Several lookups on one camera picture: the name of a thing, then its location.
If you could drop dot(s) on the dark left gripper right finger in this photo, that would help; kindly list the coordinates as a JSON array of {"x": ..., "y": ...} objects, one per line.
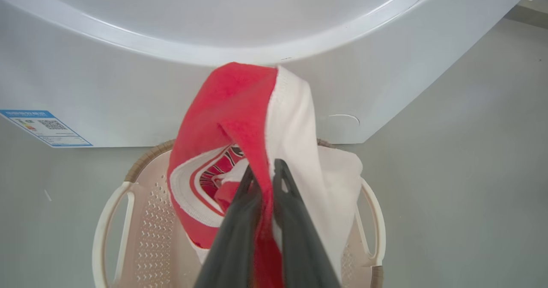
[{"x": 299, "y": 245}]

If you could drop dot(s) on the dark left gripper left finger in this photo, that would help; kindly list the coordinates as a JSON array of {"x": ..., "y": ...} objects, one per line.
[{"x": 233, "y": 245}]

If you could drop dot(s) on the red and white garment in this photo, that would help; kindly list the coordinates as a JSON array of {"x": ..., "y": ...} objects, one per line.
[{"x": 239, "y": 108}]

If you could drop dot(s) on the cream perforated laundry basket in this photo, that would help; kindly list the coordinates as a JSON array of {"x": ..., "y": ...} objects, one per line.
[{"x": 150, "y": 236}]

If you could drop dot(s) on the white front-load washing machine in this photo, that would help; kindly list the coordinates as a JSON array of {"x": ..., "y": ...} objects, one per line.
[{"x": 128, "y": 87}]

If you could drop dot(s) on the round white filter cover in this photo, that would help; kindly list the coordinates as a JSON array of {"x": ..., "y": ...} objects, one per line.
[{"x": 342, "y": 121}]

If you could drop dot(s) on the blue energy label sticker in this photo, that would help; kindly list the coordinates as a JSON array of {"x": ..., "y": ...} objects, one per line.
[{"x": 47, "y": 127}]

